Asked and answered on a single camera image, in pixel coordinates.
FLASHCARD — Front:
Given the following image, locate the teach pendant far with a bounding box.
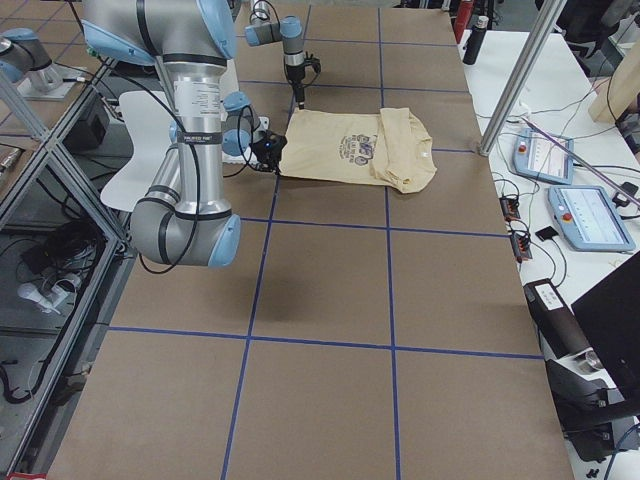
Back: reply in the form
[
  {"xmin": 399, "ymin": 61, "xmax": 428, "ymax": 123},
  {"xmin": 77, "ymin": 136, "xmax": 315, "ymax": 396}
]
[{"xmin": 512, "ymin": 128, "xmax": 574, "ymax": 185}]

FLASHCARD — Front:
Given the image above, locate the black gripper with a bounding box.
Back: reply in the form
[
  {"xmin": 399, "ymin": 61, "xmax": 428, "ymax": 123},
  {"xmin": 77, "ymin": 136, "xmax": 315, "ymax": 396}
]
[
  {"xmin": 250, "ymin": 130, "xmax": 287, "ymax": 173},
  {"xmin": 284, "ymin": 52, "xmax": 320, "ymax": 110}
]

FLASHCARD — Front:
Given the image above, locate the black labelled box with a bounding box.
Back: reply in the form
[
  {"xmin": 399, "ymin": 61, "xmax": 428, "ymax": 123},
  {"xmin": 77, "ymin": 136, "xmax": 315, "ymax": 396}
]
[{"xmin": 523, "ymin": 279, "xmax": 592, "ymax": 358}]

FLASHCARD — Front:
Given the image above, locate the teach pendant near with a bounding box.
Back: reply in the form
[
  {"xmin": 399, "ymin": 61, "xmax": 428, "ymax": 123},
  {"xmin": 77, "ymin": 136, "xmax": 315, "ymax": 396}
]
[{"xmin": 547, "ymin": 185, "xmax": 636, "ymax": 252}]

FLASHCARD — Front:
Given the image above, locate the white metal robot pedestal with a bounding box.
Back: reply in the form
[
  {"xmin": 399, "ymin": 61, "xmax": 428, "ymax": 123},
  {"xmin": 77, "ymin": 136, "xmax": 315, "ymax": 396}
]
[{"xmin": 99, "ymin": 89, "xmax": 271, "ymax": 214}]

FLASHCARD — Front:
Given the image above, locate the cream long-sleeve printed shirt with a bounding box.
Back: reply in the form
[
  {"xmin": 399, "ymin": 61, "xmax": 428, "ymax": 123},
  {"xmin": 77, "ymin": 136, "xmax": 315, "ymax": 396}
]
[{"xmin": 279, "ymin": 108, "xmax": 437, "ymax": 194}]

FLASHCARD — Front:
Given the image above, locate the black water bottle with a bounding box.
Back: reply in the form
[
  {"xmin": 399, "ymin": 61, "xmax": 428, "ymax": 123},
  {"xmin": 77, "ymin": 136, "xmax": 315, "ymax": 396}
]
[{"xmin": 462, "ymin": 15, "xmax": 489, "ymax": 65}]

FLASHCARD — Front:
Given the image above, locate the teach pendant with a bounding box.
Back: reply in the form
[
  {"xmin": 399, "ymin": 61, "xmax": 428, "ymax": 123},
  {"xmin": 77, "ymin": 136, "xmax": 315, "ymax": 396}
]
[
  {"xmin": 512, "ymin": 128, "xmax": 574, "ymax": 185},
  {"xmin": 547, "ymin": 185, "xmax": 636, "ymax": 252}
]

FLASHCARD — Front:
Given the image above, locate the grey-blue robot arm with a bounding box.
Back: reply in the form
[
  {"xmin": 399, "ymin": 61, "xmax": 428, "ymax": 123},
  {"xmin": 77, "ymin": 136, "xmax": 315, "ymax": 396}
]
[
  {"xmin": 82, "ymin": 1, "xmax": 278, "ymax": 268},
  {"xmin": 244, "ymin": 1, "xmax": 322, "ymax": 110}
]

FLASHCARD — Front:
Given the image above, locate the aluminium frame post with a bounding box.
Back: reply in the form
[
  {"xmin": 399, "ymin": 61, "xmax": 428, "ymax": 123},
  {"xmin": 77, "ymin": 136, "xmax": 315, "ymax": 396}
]
[{"xmin": 478, "ymin": 0, "xmax": 566, "ymax": 157}]

